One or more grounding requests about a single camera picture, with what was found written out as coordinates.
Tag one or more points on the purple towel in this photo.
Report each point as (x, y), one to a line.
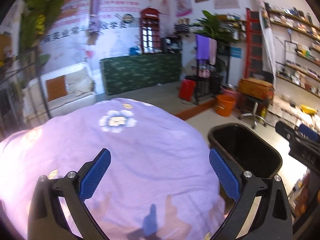
(202, 47)

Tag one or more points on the orange bucket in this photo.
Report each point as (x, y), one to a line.
(224, 105)

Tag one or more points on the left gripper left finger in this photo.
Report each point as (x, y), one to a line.
(46, 219)

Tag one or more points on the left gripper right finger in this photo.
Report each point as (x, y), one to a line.
(273, 217)

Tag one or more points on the brown stool cushion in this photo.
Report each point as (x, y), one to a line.
(256, 88)

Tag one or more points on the purple floral bed cover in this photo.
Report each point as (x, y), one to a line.
(160, 184)

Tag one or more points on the white wicker swing sofa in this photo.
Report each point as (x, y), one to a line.
(80, 88)

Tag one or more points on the green patterned counter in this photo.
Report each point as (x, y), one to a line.
(126, 73)

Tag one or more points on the orange cushion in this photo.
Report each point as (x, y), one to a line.
(56, 88)

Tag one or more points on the black trash bin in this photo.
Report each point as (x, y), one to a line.
(235, 150)

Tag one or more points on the red bin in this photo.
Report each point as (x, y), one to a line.
(187, 89)

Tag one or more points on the black clothes rack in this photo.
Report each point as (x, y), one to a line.
(210, 74)

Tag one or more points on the black metal bed frame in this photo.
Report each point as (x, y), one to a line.
(16, 72)

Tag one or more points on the green potted plant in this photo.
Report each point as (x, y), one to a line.
(217, 27)

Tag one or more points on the red ladder shelf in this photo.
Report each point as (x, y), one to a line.
(254, 44)

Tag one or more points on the red phone booth cabinet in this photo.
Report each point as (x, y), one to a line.
(150, 31)

